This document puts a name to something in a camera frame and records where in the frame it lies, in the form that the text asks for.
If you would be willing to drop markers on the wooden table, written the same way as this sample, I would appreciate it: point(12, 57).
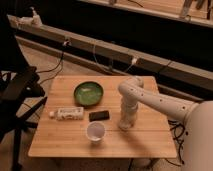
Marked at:
point(150, 137)

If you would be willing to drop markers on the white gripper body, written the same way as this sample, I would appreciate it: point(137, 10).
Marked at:
point(127, 120)

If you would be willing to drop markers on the white spray bottle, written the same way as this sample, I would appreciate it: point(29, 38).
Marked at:
point(36, 18)

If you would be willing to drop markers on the black chair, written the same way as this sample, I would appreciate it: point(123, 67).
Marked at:
point(23, 85)

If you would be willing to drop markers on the grey metal beam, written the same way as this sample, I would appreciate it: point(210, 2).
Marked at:
point(173, 70)

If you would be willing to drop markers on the clear plastic cup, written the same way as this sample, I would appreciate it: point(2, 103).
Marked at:
point(95, 131)

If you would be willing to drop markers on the black phone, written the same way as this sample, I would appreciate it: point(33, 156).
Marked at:
point(100, 115)

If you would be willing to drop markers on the white plastic bottle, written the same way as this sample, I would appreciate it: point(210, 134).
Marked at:
point(73, 113)

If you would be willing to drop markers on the green bowl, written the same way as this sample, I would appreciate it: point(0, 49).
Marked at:
point(88, 93)

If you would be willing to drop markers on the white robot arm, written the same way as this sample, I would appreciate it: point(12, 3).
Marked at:
point(197, 118)

